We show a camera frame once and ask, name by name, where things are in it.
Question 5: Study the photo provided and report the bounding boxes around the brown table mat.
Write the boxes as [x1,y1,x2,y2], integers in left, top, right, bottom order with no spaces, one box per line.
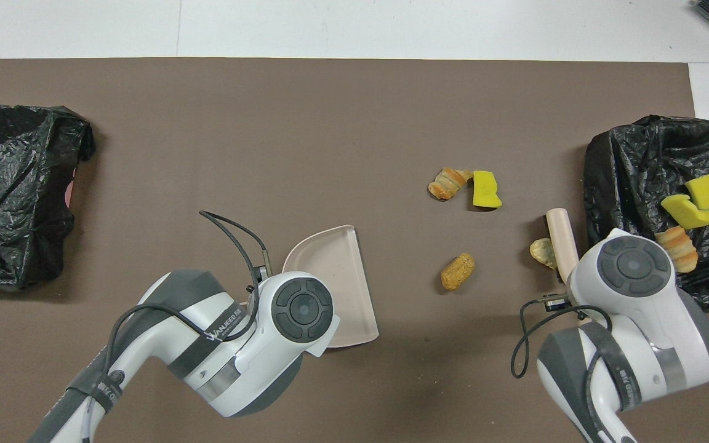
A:
[0,58,709,443]

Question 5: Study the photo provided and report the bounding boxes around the beige hand brush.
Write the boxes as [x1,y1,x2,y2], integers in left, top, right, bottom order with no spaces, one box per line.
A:
[545,208,580,284]

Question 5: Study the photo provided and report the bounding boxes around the golden brown bread roll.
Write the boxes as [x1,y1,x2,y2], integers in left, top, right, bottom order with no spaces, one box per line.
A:
[440,252,476,292]

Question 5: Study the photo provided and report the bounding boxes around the small yellow sponge piece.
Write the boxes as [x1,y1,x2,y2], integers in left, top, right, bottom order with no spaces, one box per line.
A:
[684,171,709,210]

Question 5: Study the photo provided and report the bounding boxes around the beige plastic dustpan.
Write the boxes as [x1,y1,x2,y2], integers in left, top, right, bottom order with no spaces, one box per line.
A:
[282,225,380,349]

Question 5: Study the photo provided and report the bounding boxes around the striped croissant bread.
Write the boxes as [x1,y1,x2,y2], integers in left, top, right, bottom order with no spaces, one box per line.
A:
[428,167,473,202]
[655,225,699,274]

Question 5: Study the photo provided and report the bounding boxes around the notched yellow sponge piece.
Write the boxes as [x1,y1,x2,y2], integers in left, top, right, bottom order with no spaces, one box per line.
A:
[660,194,709,229]

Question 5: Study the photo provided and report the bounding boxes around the black bag lined bin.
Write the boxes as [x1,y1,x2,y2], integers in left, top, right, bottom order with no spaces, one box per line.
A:
[583,114,709,313]
[0,102,97,291]

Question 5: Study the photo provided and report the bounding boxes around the dark left gripper cable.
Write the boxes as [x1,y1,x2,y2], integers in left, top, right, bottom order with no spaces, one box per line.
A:
[103,210,272,376]

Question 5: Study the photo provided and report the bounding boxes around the pale pastry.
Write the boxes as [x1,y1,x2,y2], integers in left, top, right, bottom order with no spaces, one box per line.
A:
[530,238,558,270]

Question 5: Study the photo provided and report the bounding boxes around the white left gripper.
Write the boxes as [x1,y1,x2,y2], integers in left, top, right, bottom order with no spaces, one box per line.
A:
[306,314,341,359]

